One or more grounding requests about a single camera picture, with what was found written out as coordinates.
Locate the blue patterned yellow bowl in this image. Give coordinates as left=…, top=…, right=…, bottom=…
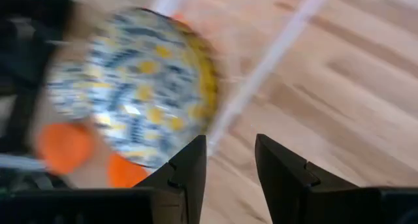
left=45, top=7, right=221, bottom=171

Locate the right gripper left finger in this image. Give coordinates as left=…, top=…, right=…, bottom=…
left=133, top=135, right=207, bottom=224

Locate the orange plastic bowl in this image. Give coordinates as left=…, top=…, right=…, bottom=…
left=34, top=121, right=151, bottom=189

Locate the white lattice shelf rack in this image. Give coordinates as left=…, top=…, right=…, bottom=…
left=148, top=0, right=332, bottom=156

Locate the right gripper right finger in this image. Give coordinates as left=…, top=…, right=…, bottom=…
left=255, top=134, right=359, bottom=224

